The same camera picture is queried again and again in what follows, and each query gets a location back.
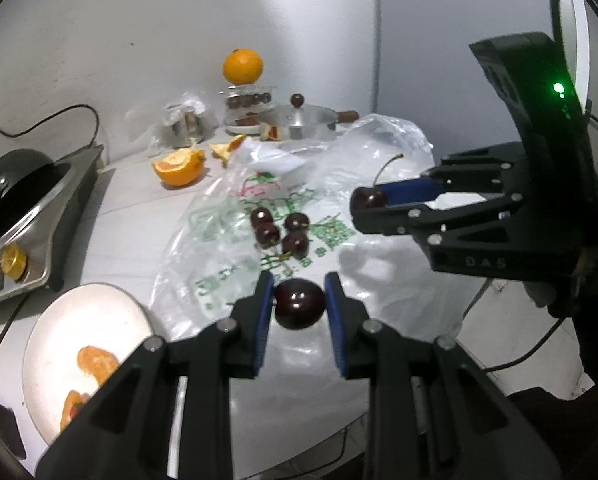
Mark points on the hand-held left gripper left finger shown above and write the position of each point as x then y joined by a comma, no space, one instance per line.
264,320

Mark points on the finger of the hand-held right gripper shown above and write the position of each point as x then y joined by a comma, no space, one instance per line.
409,191
389,220

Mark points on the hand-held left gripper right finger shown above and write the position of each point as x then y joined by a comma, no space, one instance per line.
336,325

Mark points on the clear printed plastic bag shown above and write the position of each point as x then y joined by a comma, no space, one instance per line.
219,270

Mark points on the peeled orange segment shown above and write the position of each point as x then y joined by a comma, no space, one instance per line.
96,362
73,407

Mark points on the white round plate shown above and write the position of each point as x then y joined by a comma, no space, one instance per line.
79,315

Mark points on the small steel lidded pot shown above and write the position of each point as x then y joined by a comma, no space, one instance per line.
299,122

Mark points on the grey refrigerator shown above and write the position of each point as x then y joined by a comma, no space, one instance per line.
454,35

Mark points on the cut orange half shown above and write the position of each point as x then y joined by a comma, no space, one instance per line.
179,166

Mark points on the orange peel piece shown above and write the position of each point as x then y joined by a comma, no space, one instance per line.
226,147

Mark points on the glass jar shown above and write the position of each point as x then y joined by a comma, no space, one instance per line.
246,104

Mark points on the steel cup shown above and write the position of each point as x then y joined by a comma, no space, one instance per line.
186,127

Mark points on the whole orange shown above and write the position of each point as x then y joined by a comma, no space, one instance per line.
242,66

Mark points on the steel induction cooker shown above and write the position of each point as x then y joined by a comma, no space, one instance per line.
64,210

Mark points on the dark chopstick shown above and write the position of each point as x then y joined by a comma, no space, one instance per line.
6,331

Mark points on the black box device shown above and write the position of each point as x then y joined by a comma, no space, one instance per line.
1,427

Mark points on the dark wok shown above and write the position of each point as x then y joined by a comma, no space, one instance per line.
14,180

